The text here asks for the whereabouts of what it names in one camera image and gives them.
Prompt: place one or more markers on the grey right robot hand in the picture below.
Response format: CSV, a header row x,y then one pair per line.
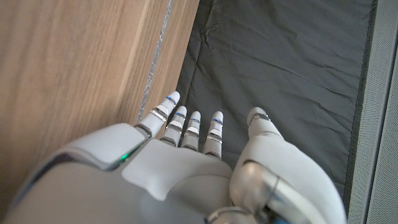
x,y
174,186

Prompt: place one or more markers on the black cloth backdrop curtain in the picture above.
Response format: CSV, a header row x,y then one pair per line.
x,y
280,62

